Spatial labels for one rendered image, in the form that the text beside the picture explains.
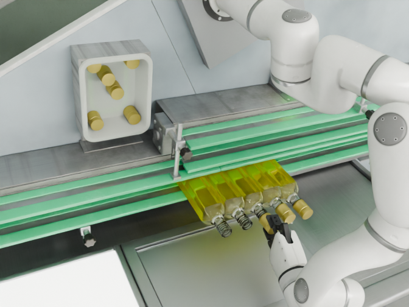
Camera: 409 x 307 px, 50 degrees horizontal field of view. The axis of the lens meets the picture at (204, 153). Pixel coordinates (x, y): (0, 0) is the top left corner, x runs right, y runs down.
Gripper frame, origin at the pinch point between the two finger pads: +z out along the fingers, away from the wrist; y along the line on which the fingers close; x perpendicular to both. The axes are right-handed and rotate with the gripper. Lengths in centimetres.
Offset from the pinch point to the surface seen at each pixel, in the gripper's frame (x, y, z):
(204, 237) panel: 13.9, -12.6, 9.6
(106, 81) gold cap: 39, 27, 26
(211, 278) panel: 15.1, -12.6, -4.0
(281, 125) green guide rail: -8.3, 13.6, 24.6
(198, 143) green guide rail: 16.6, 13.8, 17.4
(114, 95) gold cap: 37, 23, 27
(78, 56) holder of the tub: 45, 34, 25
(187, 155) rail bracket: 20.9, 15.5, 10.6
